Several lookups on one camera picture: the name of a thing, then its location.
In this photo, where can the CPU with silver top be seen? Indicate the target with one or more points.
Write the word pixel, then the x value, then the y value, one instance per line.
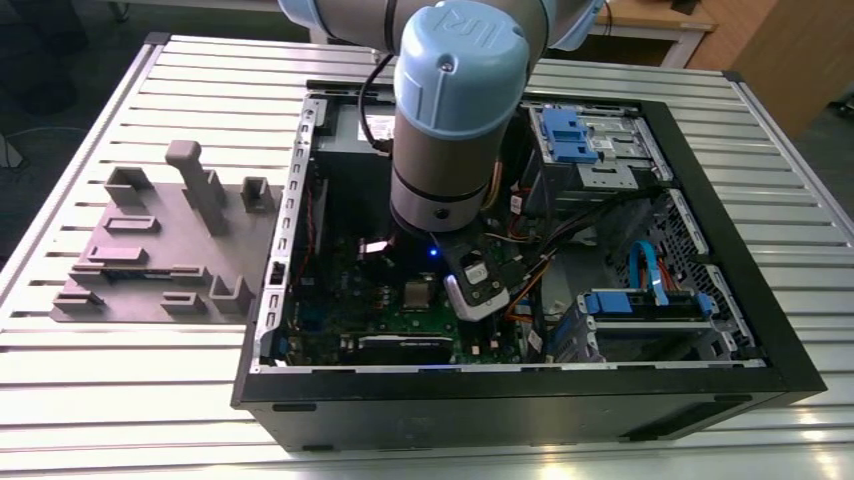
pixel 419 295

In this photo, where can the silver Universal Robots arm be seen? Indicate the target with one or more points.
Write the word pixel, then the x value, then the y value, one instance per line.
pixel 453 100

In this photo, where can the CPU socket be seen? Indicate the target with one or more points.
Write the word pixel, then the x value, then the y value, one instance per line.
pixel 417 310

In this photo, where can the grey power supply unit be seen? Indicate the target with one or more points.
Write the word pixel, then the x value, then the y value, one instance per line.
pixel 340 190

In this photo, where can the black graphics card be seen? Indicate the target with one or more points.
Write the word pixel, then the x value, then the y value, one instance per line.
pixel 400 347

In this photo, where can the green motherboard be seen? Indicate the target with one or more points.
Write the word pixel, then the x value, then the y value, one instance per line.
pixel 320 320

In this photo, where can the blue expansion slot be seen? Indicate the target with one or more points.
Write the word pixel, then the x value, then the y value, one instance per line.
pixel 311 316

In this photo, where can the silver drive cage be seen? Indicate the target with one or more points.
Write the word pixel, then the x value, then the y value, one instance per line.
pixel 600 182

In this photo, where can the small blue drive clip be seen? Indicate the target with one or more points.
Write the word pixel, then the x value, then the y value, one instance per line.
pixel 575 151

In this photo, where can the black PC case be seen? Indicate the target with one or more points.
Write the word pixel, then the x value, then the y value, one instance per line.
pixel 467 400

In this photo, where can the hard disk in blue carrier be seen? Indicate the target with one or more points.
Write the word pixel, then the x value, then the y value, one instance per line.
pixel 616 302

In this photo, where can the large blue drive clip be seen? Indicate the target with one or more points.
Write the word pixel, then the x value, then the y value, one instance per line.
pixel 563 122

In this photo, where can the grey plastic parts rack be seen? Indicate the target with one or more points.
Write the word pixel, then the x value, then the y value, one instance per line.
pixel 173 240

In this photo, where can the silver disk bay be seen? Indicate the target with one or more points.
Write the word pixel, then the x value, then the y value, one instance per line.
pixel 667 330

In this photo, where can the RAM stick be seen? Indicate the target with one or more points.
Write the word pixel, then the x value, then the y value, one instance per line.
pixel 143 274

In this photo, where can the wooden desk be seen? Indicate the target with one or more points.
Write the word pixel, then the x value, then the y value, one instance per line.
pixel 667 21

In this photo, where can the wooden cabinet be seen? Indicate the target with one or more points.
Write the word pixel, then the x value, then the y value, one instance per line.
pixel 787 50

